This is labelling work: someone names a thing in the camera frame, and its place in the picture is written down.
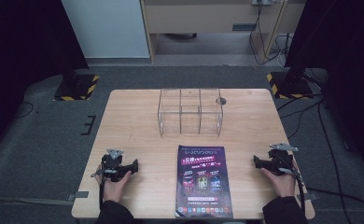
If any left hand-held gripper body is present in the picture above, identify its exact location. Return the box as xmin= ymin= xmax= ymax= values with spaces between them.
xmin=100 ymin=148 xmax=132 ymax=183

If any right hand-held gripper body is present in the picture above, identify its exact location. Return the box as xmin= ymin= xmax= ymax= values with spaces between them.
xmin=265 ymin=142 xmax=300 ymax=175

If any purple cover magazine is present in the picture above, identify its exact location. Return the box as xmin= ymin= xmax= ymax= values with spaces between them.
xmin=175 ymin=145 xmax=234 ymax=219

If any clear acrylic file rack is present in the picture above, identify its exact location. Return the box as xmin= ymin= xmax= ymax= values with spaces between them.
xmin=157 ymin=88 xmax=225 ymax=137

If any person's left hand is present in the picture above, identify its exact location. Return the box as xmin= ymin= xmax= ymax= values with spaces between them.
xmin=95 ymin=169 xmax=133 ymax=203

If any person's right hand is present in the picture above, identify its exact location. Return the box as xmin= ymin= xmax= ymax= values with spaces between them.
xmin=259 ymin=167 xmax=296 ymax=199

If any grey tape piece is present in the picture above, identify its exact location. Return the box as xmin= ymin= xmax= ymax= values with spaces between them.
xmin=67 ymin=190 xmax=90 ymax=202
xmin=304 ymin=191 xmax=319 ymax=203

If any black tape floor mark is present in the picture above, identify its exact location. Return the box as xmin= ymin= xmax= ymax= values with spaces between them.
xmin=80 ymin=115 xmax=97 ymax=136

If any black stand base striped edge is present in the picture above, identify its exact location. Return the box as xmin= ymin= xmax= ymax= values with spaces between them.
xmin=53 ymin=74 xmax=100 ymax=102
xmin=266 ymin=71 xmax=315 ymax=100

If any black curtain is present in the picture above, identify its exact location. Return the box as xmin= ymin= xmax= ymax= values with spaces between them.
xmin=0 ymin=0 xmax=90 ymax=157
xmin=284 ymin=0 xmax=364 ymax=178

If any white cabinet panel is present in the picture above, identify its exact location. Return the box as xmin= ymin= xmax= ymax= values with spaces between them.
xmin=61 ymin=0 xmax=150 ymax=59

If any light wooden desk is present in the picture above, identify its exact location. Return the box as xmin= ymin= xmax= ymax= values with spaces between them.
xmin=139 ymin=0 xmax=307 ymax=63

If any left hand-held gripper black cable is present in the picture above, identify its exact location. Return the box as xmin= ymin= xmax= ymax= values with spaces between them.
xmin=98 ymin=181 xmax=105 ymax=210

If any hand-held gripper black cable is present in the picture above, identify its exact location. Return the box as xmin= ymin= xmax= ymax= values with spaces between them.
xmin=290 ymin=169 xmax=307 ymax=217
xmin=98 ymin=181 xmax=105 ymax=210

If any right hand-held gripper black cable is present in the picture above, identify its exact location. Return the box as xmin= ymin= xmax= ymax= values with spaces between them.
xmin=290 ymin=169 xmax=307 ymax=217

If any black floor cable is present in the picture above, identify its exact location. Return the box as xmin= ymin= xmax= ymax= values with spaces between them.
xmin=276 ymin=92 xmax=324 ymax=140
xmin=317 ymin=102 xmax=364 ymax=224
xmin=15 ymin=102 xmax=35 ymax=119

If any black hanging cable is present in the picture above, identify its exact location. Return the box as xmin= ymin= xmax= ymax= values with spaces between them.
xmin=248 ymin=0 xmax=293 ymax=66

